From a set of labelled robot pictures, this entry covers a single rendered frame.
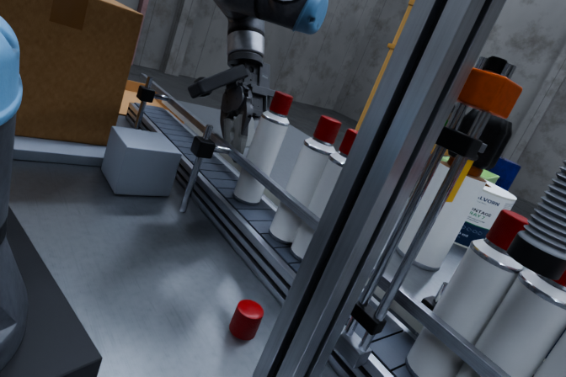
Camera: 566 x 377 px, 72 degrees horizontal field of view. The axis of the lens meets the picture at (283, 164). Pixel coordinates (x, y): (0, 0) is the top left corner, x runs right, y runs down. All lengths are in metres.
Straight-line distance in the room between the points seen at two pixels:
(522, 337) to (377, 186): 0.20
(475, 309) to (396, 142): 0.21
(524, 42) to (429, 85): 10.40
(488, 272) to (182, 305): 0.34
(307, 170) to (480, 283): 0.27
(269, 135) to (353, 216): 0.36
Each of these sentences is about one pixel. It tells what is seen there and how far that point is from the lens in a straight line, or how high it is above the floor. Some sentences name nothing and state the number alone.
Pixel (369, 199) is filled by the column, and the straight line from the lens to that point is 0.32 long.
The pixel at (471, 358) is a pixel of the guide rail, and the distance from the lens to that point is 0.44.
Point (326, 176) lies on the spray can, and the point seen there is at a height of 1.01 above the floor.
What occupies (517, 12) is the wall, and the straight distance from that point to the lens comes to 10.93.
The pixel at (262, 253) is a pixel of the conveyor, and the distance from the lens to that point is 0.60.
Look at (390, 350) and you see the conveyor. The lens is 0.52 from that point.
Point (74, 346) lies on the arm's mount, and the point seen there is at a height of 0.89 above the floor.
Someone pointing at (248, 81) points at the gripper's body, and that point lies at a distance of 0.79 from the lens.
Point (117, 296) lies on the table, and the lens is 0.51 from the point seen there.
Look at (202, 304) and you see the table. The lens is 0.53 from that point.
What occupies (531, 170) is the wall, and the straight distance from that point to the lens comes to 10.29.
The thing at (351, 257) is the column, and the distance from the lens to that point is 0.34.
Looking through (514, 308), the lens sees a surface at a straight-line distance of 0.44.
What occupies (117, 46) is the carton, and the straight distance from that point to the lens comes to 0.81.
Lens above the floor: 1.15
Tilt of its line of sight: 16 degrees down
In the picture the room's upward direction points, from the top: 21 degrees clockwise
